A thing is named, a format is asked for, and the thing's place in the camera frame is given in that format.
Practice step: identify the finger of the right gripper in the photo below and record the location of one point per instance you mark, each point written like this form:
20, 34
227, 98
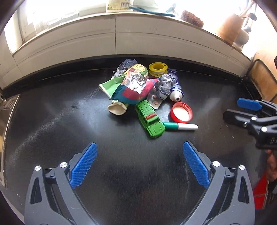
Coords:
242, 120
249, 104

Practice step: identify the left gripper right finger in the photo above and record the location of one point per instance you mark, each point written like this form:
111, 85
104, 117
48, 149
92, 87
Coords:
228, 196

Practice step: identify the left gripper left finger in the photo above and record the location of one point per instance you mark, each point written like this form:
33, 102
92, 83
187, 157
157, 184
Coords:
51, 196

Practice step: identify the purple toothpaste tube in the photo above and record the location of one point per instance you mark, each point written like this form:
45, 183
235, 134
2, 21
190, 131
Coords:
176, 92

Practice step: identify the green white marker pen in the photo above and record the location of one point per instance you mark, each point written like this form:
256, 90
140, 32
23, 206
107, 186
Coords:
180, 126

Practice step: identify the white blue wrapper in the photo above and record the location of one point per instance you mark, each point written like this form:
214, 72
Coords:
164, 85

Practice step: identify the green toy car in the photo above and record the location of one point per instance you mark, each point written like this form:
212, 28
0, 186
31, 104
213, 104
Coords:
149, 119

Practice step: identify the blue red snack wrapper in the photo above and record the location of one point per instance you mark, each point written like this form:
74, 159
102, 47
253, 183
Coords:
126, 95

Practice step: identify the blue grey wrapper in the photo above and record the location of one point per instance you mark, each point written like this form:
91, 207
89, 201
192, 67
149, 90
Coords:
123, 67

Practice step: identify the person's right hand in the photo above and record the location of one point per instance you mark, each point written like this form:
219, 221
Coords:
271, 172

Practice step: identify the wooden cutting board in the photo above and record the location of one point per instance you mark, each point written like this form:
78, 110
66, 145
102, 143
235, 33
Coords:
263, 74

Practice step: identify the red jar lid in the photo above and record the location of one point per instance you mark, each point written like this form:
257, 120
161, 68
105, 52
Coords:
181, 112

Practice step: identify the clay utensil pot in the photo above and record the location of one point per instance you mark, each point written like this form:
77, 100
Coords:
230, 29

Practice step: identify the silver pill blister pack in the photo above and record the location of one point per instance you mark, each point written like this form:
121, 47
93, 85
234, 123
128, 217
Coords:
154, 100

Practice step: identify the yellow plastic spool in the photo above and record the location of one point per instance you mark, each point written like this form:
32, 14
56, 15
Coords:
157, 69

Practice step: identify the stainless steel sink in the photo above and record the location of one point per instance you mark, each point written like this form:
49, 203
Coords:
7, 111

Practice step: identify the brown bristle brush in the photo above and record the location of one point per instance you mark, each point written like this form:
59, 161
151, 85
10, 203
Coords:
192, 19

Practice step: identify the colourful cartoon snack bag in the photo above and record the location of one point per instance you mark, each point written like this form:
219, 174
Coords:
135, 69

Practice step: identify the teal toothbrush on sill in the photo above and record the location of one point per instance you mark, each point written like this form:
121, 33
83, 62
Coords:
139, 9

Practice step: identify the packet with barcode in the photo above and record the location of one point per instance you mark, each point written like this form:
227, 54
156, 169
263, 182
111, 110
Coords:
116, 5

